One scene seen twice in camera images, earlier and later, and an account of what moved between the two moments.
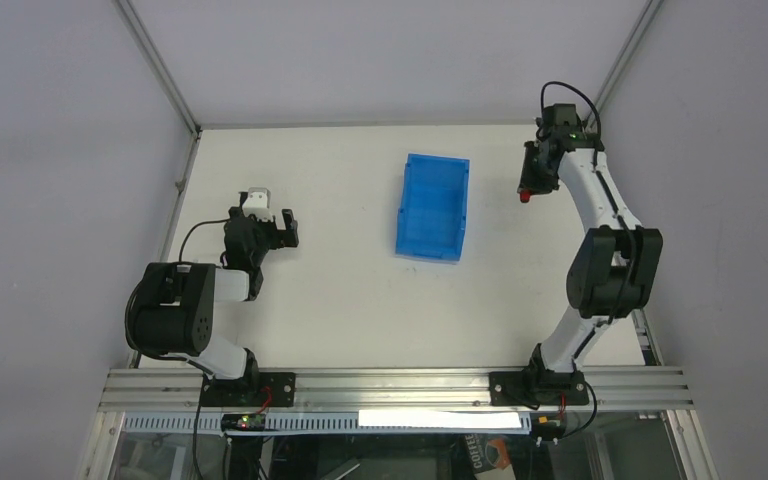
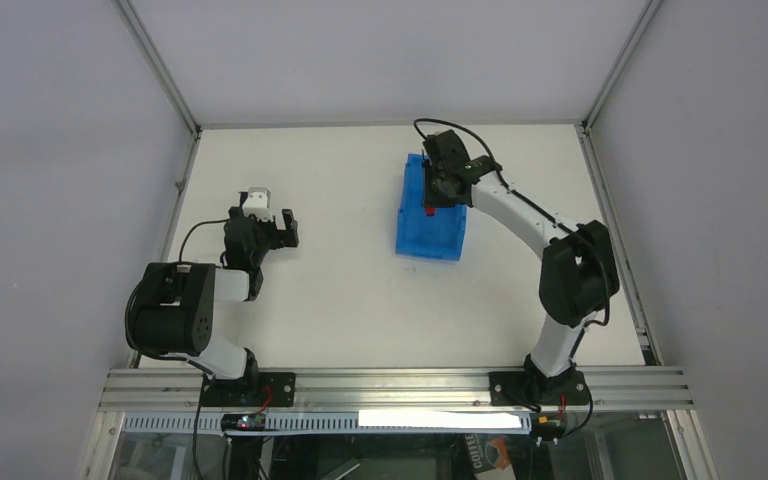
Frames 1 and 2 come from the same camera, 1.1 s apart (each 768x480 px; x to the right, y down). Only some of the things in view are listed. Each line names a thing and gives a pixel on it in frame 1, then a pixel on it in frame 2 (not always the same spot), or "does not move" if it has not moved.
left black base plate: [257, 389] does not move
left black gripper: [269, 230] does not move
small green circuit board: [239, 422] does not move
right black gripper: [533, 175] to [433, 187]
